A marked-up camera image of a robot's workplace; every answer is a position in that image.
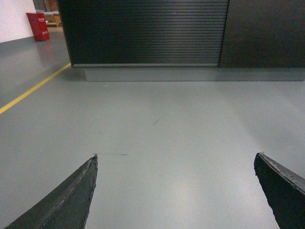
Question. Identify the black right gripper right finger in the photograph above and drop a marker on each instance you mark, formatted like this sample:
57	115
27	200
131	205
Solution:
284	190

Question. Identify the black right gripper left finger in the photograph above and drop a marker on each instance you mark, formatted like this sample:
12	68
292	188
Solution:
67	206

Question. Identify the black checkout counter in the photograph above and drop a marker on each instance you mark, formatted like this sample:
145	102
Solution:
185	40

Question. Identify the red fire extinguisher box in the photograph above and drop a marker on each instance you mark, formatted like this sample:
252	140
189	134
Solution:
38	26

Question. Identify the wooden pallet with boxes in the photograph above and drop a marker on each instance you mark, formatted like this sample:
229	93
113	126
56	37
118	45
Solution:
50	10

